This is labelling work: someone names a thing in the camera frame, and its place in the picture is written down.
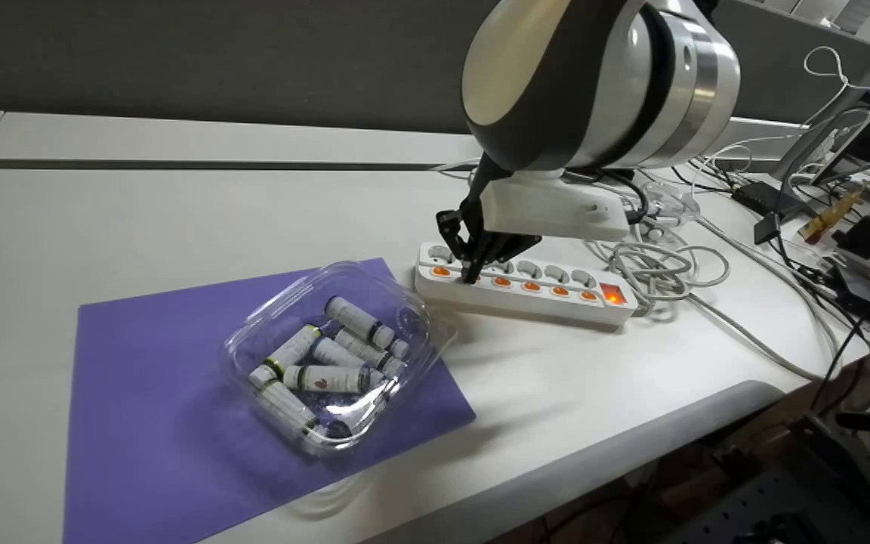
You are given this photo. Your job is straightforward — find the purple paper sheet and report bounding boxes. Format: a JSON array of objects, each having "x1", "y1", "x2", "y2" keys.
[{"x1": 60, "y1": 258, "x2": 480, "y2": 544}]

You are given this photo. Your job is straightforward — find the white looped cable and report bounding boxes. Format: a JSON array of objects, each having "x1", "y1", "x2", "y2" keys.
[{"x1": 801, "y1": 42, "x2": 853, "y2": 114}]

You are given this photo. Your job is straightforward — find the black power adapter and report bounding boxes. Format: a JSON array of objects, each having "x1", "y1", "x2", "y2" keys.
[{"x1": 730, "y1": 180, "x2": 811, "y2": 247}]

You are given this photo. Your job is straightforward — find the grey power strip cable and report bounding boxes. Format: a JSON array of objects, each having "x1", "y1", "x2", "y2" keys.
[{"x1": 602, "y1": 216, "x2": 845, "y2": 388}]

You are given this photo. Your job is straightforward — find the grey metal stand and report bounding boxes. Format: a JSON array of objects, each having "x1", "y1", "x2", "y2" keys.
[{"x1": 778, "y1": 32, "x2": 870, "y2": 187}]

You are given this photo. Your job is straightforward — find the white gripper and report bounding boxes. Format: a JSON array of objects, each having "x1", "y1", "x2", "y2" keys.
[{"x1": 435, "y1": 172, "x2": 636, "y2": 283}]

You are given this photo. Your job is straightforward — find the white tube black cap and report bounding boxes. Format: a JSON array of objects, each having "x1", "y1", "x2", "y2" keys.
[
  {"x1": 308, "y1": 337, "x2": 368, "y2": 371},
  {"x1": 252, "y1": 383, "x2": 329, "y2": 443},
  {"x1": 323, "y1": 294, "x2": 398, "y2": 355},
  {"x1": 333, "y1": 326, "x2": 410, "y2": 377},
  {"x1": 245, "y1": 320, "x2": 327, "y2": 392},
  {"x1": 277, "y1": 364, "x2": 390, "y2": 400}
]

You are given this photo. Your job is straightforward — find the clear plastic container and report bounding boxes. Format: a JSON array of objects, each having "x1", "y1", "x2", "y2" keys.
[{"x1": 222, "y1": 258, "x2": 458, "y2": 462}]

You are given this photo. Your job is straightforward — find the yellow hand tool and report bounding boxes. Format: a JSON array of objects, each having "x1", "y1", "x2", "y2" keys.
[{"x1": 798, "y1": 187, "x2": 870, "y2": 247}]

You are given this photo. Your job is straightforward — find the white power strip orange switches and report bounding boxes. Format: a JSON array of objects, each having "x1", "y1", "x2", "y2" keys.
[{"x1": 410, "y1": 240, "x2": 642, "y2": 333}]

